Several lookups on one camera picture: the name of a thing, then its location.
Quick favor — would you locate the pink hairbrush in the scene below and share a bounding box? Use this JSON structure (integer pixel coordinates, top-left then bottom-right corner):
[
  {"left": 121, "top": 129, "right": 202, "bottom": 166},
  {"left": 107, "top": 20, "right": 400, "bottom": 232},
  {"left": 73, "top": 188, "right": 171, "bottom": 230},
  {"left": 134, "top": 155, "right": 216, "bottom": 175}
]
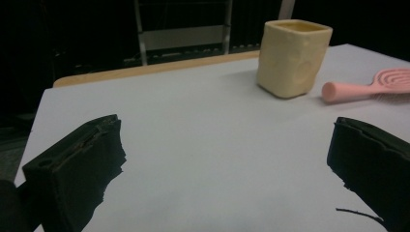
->
[{"left": 321, "top": 67, "right": 410, "bottom": 104}]

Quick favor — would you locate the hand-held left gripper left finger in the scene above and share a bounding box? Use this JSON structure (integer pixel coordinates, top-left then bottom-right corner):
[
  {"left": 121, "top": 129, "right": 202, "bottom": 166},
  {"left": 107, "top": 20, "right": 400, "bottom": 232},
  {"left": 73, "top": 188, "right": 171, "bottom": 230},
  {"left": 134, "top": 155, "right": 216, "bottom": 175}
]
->
[{"left": 21, "top": 114, "right": 128, "bottom": 232}]

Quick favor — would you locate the metal pole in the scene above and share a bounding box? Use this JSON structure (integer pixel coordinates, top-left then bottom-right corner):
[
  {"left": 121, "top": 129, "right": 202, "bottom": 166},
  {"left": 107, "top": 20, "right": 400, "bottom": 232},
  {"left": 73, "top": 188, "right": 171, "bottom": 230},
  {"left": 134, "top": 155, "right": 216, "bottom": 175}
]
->
[{"left": 278, "top": 0, "right": 296, "bottom": 20}]

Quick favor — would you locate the wooden table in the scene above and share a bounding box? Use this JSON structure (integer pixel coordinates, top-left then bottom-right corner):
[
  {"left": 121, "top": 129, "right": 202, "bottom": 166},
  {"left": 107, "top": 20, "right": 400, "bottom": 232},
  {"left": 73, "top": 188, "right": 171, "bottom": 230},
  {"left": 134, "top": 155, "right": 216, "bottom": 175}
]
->
[{"left": 52, "top": 49, "right": 262, "bottom": 89}]

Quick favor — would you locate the cream square cup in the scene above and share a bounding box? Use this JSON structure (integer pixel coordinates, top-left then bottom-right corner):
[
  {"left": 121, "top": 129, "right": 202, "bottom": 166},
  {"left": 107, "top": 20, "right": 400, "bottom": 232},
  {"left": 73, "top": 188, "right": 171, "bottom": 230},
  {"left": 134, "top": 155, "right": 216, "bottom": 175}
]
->
[{"left": 255, "top": 18, "right": 334, "bottom": 100}]

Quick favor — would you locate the metal stand frame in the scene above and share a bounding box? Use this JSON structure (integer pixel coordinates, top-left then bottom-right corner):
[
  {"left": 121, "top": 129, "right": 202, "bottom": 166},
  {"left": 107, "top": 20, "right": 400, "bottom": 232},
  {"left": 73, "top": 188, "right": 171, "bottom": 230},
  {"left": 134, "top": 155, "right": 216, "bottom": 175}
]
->
[{"left": 133, "top": 0, "right": 234, "bottom": 67}]

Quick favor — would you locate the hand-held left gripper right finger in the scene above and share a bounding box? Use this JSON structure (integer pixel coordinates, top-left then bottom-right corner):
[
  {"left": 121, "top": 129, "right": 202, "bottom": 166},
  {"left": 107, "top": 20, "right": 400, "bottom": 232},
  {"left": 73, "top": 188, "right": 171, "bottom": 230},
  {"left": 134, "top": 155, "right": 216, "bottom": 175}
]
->
[{"left": 326, "top": 116, "right": 410, "bottom": 232}]

